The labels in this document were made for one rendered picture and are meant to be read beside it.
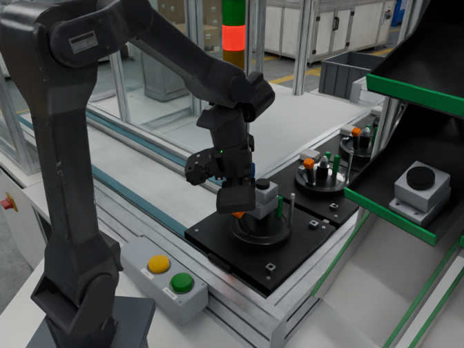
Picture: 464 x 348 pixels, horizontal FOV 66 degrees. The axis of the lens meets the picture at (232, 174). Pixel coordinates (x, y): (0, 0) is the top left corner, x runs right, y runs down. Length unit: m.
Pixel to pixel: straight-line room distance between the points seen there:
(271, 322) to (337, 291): 0.12
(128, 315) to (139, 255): 0.25
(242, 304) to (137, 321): 0.21
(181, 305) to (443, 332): 0.41
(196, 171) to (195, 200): 0.41
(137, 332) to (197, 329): 0.25
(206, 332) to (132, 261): 0.20
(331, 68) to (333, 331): 2.16
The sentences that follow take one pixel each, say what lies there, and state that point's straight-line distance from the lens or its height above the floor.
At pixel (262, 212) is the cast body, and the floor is 1.04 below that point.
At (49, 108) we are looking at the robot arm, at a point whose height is 1.37.
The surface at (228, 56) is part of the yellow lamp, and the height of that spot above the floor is 1.30.
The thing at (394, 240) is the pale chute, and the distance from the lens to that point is 0.64.
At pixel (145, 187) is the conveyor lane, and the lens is 1.06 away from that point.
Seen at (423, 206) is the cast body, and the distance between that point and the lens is 0.48.
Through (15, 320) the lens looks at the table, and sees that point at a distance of 0.89.
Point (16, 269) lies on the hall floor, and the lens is 2.37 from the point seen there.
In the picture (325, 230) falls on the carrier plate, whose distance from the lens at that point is 0.82.
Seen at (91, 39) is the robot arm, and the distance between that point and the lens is 0.34.
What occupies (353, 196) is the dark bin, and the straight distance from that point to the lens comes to 0.53.
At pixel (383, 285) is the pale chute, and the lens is 0.63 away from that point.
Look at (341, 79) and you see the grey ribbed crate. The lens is 2.70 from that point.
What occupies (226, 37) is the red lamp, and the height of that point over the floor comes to 1.34.
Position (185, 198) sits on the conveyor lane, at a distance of 0.99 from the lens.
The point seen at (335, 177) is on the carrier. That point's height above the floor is 0.99.
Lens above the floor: 1.49
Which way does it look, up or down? 32 degrees down
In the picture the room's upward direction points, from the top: straight up
